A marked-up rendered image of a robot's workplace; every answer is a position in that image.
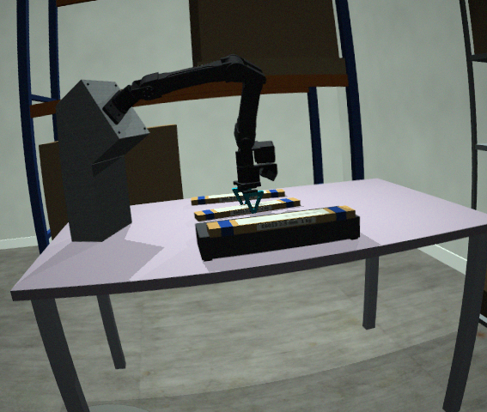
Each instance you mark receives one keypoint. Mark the white electrode pack with blue band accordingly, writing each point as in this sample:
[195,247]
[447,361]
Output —
[271,222]

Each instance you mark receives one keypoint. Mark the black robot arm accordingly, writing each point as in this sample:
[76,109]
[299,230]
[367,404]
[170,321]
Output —
[237,69]

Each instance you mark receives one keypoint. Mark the white box labelled e6013 with blue band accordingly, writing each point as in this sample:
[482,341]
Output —
[211,214]

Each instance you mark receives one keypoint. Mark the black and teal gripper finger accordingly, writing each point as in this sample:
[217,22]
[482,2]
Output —
[235,191]
[247,195]

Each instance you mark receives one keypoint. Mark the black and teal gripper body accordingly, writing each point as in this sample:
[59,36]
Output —
[243,182]

